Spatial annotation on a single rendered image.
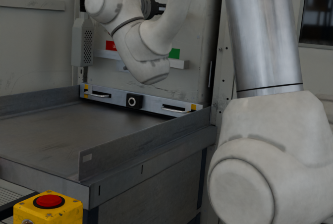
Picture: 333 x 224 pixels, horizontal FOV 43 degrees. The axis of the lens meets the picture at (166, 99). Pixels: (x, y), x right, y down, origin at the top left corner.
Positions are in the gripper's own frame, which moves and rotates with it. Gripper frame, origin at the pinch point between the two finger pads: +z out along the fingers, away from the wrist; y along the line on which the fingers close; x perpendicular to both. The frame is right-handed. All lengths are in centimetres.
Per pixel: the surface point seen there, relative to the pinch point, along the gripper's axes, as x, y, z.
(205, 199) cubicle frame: -66, 15, 7
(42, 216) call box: -33, 26, -83
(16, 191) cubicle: -89, -80, 6
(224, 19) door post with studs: -1.6, 15.6, 7.8
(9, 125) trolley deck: -38, -32, -40
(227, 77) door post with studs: -20.7, 18.7, 7.4
